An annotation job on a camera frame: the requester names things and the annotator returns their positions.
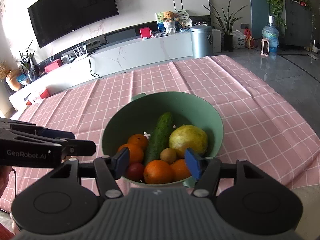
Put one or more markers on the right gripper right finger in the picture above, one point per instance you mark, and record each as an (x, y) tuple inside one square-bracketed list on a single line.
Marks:
[(207, 172)]

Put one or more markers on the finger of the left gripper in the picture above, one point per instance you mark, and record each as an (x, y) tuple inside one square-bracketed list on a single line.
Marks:
[(78, 148), (25, 127)]

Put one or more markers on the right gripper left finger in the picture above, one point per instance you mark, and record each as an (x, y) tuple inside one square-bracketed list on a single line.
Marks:
[(106, 170)]

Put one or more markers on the large orange front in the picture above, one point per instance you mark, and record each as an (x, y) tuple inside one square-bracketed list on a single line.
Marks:
[(180, 170)]

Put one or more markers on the red cherry tomato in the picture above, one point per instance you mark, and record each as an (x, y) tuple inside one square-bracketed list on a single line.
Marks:
[(135, 172)]

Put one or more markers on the yellow-green pear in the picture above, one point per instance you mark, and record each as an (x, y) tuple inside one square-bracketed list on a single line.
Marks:
[(188, 136)]

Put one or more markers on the small orange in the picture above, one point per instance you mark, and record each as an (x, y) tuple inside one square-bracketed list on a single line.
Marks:
[(139, 140)]

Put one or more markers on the brown longan fruit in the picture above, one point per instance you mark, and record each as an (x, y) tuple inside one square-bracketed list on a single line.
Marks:
[(168, 155)]

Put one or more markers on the green cucumber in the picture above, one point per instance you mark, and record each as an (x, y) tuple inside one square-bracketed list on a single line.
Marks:
[(159, 139)]

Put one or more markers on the green colander bowl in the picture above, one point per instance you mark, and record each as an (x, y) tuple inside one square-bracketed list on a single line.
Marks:
[(159, 115)]

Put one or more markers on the brown vase dried flowers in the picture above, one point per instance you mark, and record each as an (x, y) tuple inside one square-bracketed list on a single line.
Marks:
[(10, 76)]

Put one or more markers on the left green potted plant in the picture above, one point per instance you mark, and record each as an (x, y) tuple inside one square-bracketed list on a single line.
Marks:
[(27, 63)]

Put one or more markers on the pink checkered tablecloth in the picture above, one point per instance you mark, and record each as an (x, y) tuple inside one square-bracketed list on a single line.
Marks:
[(251, 121)]

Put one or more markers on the pink red flat box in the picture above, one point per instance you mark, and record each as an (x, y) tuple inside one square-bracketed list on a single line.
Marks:
[(53, 65)]

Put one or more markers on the white wifi router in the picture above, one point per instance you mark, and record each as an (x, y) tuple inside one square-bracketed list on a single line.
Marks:
[(83, 50)]

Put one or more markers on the white tv cabinet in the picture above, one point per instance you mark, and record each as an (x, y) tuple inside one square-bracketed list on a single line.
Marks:
[(112, 59)]

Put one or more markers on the silver trash bin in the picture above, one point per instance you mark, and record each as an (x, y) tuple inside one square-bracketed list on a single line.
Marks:
[(202, 41)]

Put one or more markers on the white plastic bag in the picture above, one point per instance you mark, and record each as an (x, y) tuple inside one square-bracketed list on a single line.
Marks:
[(239, 39)]

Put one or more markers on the red box on cabinet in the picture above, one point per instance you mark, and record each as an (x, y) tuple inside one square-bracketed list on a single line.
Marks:
[(145, 33)]

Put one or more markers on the tall leaf potted plant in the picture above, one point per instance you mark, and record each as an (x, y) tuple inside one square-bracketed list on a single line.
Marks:
[(225, 21)]

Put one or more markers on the teddy bear toy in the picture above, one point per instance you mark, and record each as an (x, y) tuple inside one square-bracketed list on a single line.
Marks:
[(169, 22)]

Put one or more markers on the blue water jug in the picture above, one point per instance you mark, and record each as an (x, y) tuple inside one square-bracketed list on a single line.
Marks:
[(271, 33)]

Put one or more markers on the dark grey sideboard cabinet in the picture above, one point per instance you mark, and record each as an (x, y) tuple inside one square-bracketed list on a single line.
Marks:
[(298, 20)]

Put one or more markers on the black wall television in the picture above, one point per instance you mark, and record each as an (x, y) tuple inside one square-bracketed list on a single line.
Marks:
[(53, 19)]

